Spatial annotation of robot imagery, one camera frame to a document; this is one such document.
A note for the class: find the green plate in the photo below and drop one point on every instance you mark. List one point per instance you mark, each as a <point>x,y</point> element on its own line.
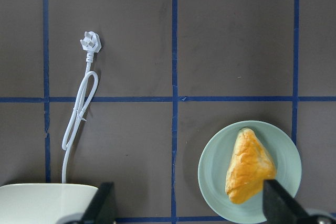
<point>215,160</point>

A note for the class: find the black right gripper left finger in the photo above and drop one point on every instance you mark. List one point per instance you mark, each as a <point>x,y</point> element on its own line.
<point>102,206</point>

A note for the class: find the white toaster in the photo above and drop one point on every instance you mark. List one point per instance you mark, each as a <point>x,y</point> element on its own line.
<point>44,203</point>

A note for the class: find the yellow pastry on plate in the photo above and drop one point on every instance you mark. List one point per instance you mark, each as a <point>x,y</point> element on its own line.
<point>249,166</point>

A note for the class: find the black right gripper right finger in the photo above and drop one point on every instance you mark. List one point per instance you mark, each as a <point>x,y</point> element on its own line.
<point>279,206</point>

